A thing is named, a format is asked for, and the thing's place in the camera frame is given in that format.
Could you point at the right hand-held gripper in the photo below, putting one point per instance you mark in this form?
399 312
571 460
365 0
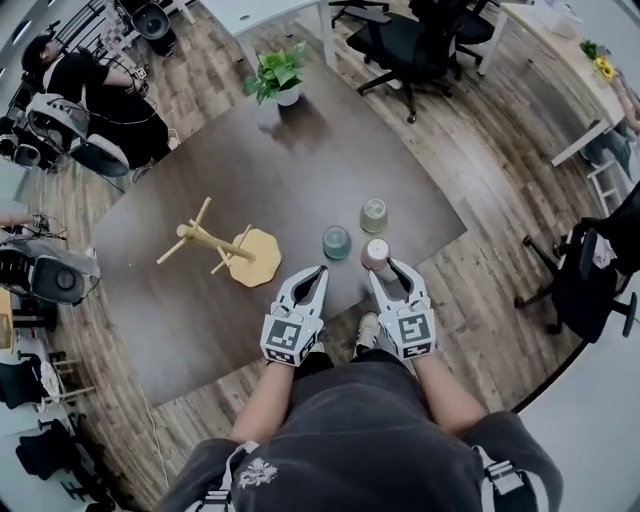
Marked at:
412 332

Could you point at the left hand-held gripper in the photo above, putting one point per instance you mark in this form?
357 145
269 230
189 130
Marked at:
285 337

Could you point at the pink translucent cup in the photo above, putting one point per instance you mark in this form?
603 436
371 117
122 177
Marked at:
375 252

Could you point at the blue-green translucent cup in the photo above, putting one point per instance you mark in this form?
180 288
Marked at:
336 245

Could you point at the wooden cup tree stand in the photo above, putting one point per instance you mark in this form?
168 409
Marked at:
257 260

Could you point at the yellow-green translucent cup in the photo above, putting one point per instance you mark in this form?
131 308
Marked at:
374 217

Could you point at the person's right forearm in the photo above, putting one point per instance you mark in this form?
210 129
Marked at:
445 395

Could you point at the person's left forearm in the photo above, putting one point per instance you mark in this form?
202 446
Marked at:
265 400

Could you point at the person's right white shoe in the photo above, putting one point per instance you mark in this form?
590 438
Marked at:
367 332

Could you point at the person's dark grey shirt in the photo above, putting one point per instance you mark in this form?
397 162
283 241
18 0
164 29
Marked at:
360 440

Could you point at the black office chair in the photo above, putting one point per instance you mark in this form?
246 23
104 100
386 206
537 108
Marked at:
475 25
20 385
395 40
585 300
50 455

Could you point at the patterned cloth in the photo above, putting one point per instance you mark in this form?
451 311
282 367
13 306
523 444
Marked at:
605 252

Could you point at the green plant in white pot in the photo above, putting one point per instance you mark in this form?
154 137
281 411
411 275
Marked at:
280 75

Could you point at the wooden stool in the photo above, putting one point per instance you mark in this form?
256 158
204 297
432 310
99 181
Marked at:
70 392

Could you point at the white floral cloth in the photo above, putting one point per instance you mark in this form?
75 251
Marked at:
51 377

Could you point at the square white table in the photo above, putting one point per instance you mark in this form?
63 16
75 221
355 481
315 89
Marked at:
270 15

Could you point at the long wooden top table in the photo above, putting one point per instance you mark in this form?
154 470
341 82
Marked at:
550 45

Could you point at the yellow top side table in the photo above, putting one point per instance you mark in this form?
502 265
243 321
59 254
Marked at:
4 320

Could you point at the sunflower bouquet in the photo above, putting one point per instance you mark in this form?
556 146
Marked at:
600 62

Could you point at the black metal railing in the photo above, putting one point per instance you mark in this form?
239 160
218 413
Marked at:
75 22

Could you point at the white frame stool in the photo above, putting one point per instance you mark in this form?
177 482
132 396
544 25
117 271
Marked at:
607 187

